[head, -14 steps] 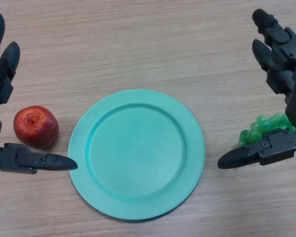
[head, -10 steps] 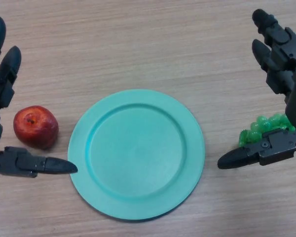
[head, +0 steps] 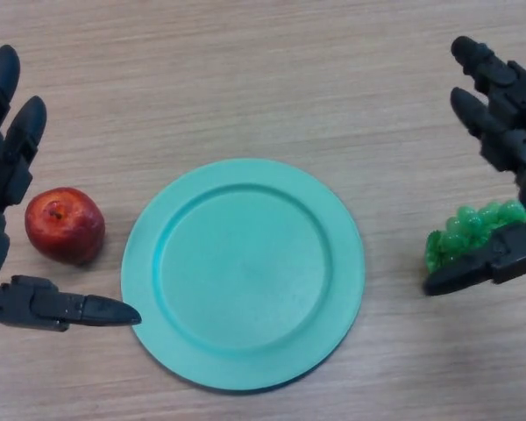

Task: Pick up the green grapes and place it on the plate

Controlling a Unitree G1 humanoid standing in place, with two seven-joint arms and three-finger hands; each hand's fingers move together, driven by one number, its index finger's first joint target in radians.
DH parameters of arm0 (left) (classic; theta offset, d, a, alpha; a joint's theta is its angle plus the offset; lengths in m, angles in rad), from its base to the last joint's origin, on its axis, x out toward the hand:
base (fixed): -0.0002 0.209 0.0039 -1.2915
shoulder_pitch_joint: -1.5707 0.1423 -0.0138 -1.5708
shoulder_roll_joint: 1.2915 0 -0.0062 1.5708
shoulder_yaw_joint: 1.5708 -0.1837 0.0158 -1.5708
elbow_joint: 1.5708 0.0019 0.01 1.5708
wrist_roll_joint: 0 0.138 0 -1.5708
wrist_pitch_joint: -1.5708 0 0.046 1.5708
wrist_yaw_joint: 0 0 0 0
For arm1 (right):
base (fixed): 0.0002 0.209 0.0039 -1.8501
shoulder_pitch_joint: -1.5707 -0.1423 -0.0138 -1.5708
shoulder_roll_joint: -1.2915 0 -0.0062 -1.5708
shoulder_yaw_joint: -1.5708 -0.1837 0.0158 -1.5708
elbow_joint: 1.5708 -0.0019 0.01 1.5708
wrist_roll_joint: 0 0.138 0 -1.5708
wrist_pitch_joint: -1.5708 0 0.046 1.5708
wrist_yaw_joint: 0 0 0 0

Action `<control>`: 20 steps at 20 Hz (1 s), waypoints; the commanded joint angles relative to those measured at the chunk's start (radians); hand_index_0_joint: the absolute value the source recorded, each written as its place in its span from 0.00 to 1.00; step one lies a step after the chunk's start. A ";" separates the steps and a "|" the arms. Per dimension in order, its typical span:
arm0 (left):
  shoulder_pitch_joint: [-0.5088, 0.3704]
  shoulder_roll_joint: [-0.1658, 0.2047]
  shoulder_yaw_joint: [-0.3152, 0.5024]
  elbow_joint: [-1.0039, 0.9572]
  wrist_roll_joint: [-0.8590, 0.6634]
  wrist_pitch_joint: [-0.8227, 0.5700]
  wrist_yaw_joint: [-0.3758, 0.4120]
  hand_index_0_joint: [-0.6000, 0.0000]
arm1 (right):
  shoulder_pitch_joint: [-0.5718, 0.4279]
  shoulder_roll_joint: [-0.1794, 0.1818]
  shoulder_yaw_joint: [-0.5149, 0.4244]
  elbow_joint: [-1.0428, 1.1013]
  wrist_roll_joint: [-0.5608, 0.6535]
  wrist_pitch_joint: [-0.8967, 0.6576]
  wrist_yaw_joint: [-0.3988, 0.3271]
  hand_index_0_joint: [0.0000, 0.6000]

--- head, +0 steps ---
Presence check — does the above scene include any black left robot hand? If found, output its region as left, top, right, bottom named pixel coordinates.
left=0, top=45, right=142, bottom=333

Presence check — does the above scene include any green grapes bunch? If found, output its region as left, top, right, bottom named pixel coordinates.
left=424, top=200, right=526, bottom=274

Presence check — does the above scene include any green round plate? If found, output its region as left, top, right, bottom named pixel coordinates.
left=120, top=158, right=366, bottom=392

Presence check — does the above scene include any red apple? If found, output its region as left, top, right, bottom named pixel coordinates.
left=25, top=187, right=106, bottom=266

